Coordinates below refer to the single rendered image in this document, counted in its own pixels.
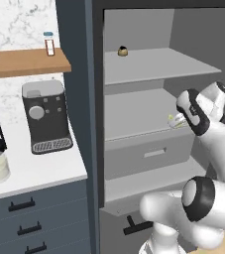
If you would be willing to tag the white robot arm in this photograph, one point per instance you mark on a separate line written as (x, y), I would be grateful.
(216, 142)

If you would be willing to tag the grey fridge shelf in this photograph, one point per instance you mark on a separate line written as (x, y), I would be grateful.
(150, 66)
(134, 115)

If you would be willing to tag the grey open fridge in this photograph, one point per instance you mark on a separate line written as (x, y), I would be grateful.
(140, 105)

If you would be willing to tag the grey fridge crisper drawer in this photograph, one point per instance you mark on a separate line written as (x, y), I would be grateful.
(130, 158)

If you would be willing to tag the pale yellow lemon wedge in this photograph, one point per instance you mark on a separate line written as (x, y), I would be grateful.
(176, 121)

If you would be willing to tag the grey fridge freezer drawer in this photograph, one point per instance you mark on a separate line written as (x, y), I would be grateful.
(112, 231)

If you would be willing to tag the dark blue cabinet side panel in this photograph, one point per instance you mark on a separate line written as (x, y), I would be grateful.
(77, 99)

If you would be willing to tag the dark grey coffee machine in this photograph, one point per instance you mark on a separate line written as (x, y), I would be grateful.
(48, 115)

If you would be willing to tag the small gold black jar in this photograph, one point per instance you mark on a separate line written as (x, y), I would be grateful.
(123, 51)

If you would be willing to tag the blue grey drawer front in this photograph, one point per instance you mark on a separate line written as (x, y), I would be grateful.
(64, 218)
(71, 241)
(57, 195)

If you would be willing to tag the blue capped spice bottle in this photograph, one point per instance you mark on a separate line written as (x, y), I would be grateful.
(49, 44)

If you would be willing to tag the wooden wall shelf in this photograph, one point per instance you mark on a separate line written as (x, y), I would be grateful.
(21, 63)

